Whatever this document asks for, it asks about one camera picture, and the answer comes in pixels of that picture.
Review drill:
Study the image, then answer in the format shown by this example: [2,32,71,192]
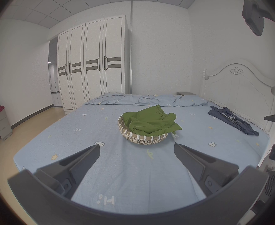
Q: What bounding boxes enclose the bed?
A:
[13,60,275,211]

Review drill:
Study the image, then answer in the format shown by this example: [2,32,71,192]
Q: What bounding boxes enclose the green shorts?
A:
[122,104,183,139]

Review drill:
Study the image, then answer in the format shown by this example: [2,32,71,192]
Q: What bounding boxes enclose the dark blue garment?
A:
[208,106,259,136]

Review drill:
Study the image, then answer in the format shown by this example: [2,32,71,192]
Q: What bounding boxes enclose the grey chest of drawers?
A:
[0,102,13,152]

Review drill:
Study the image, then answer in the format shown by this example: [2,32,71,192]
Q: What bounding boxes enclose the round woven basket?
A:
[117,115,170,145]

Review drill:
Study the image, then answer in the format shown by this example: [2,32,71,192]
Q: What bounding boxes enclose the pale blue quilt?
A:
[84,92,208,107]

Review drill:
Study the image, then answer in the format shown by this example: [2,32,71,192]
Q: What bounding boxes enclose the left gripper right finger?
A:
[174,142,239,198]

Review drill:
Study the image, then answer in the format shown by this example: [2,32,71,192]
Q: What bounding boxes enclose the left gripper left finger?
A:
[35,144,101,200]

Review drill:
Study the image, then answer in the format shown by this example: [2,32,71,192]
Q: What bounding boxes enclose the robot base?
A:
[251,147,275,218]

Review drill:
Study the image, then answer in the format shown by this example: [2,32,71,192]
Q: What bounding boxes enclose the white wardrobe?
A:
[57,15,131,115]

